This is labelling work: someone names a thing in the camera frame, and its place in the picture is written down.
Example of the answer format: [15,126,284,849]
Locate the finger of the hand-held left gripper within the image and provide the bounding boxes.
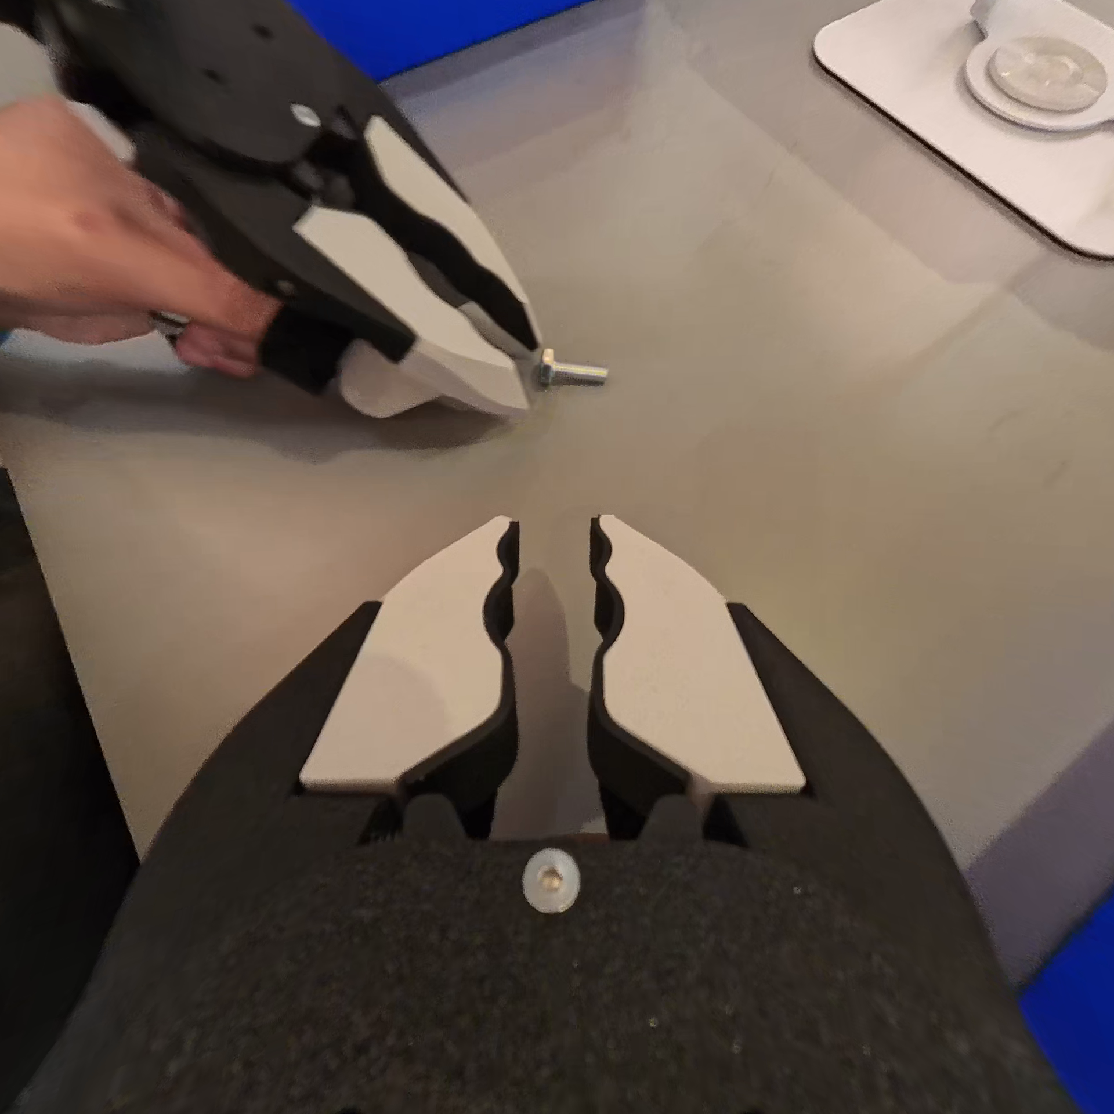
[291,206,535,421]
[354,113,542,353]

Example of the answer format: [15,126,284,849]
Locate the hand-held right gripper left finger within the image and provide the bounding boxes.
[298,515,521,822]

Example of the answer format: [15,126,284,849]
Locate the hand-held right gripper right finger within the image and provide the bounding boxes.
[586,513,806,824]

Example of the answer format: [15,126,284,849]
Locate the blue plastic bin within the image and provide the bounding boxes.
[287,0,597,82]
[1017,885,1114,1114]

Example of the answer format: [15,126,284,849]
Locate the silver bolt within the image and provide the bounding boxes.
[527,347,612,389]

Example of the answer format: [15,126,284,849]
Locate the grey desk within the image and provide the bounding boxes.
[0,0,1114,985]

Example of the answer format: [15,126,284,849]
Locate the person's left hand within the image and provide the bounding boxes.
[0,96,282,379]

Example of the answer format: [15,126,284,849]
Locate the white document stand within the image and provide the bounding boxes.
[811,0,1114,260]

